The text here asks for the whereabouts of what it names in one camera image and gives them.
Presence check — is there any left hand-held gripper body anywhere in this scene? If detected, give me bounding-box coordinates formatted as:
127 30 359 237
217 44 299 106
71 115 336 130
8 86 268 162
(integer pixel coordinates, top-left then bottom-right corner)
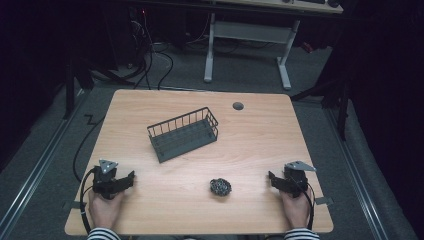
91 158 120 201

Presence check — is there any person's right hand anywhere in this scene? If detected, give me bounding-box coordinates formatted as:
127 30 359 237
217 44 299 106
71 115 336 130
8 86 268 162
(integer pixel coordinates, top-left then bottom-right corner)
279 189 313 231

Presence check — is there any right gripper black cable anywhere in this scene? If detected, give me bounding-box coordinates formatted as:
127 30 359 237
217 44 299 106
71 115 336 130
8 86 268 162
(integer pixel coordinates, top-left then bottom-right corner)
293 176 316 231

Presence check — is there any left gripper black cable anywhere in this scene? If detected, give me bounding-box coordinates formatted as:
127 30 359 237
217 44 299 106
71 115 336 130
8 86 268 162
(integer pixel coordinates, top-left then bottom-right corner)
78 167 97 235

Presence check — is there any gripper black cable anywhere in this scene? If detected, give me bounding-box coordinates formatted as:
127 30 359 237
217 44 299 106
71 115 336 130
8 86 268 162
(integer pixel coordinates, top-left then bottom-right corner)
293 176 316 231
78 167 97 235

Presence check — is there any black metal stand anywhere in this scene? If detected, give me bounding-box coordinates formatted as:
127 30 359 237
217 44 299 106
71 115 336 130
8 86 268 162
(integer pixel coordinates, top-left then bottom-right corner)
61 55 96 121
290 75 353 142

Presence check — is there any person's left hand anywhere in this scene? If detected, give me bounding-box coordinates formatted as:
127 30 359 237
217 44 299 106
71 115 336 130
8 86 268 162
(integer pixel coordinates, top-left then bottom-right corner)
88 190 125 232

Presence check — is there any black floor cable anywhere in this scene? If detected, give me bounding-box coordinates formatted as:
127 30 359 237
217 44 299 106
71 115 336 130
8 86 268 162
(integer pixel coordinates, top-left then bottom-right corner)
72 113 106 183

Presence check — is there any bundle of black floor cables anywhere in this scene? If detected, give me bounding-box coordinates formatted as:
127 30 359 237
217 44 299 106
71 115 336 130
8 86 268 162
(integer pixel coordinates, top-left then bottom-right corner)
129 9 175 92

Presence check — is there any white frame background desk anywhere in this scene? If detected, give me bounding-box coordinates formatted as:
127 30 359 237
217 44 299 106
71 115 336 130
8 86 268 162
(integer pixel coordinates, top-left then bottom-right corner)
203 0 345 92

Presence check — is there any steel wool scrubber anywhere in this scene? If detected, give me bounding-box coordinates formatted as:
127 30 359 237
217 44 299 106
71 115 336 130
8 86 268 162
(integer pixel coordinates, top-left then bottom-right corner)
209 177 233 197

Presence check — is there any metal floor rail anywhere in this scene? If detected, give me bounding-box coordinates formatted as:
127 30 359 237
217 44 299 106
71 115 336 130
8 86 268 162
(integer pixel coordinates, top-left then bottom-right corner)
0 90 88 236
324 105 390 240

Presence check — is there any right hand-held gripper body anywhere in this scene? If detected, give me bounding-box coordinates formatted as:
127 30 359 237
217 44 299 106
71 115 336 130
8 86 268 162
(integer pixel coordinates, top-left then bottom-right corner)
281 160 318 199

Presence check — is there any dark grey wire basket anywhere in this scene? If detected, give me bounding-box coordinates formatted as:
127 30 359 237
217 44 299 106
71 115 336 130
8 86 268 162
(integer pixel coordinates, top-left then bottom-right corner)
146 106 220 164

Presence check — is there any grey tape strip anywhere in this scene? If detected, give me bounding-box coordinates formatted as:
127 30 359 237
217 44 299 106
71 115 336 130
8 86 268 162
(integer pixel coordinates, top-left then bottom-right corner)
314 195 334 206
61 199 83 212

